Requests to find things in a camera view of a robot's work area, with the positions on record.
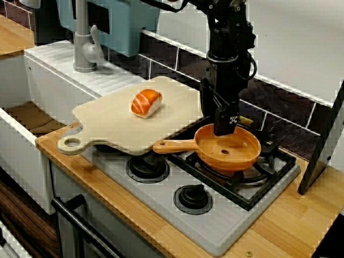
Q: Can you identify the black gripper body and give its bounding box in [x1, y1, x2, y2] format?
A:
[206, 52, 253, 109]

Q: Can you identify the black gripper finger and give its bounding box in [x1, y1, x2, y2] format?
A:
[214, 101, 241, 137]
[199, 77, 218, 119]

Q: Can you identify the salmon sushi toy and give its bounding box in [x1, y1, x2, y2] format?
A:
[131, 89, 164, 119]

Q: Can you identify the orange toy frying pan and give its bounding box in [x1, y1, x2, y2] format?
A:
[153, 123, 262, 173]

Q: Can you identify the black burner grate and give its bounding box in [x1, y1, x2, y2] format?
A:
[168, 118, 297, 212]

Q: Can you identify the black stove knob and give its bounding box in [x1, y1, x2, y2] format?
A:
[173, 184, 214, 216]
[126, 154, 170, 184]

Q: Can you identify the grey toy stove top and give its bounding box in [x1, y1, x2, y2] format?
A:
[68, 118, 302, 257]

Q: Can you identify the teal plastic box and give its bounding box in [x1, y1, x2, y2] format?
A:
[56, 0, 162, 58]

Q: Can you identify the grey toy faucet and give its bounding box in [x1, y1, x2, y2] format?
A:
[73, 0, 106, 73]

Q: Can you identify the white toy oven door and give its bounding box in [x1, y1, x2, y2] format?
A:
[51, 161, 151, 258]

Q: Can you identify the white toy sink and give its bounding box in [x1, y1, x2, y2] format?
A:
[0, 40, 151, 216]

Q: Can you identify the white rounded object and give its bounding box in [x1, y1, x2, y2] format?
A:
[20, 0, 41, 9]

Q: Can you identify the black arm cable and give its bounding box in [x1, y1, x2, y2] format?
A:
[236, 51, 258, 81]

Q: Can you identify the wooden cutting board with handle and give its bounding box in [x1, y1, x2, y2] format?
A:
[56, 76, 216, 156]

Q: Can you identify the black oven door handle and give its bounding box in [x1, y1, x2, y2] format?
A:
[51, 194, 121, 258]

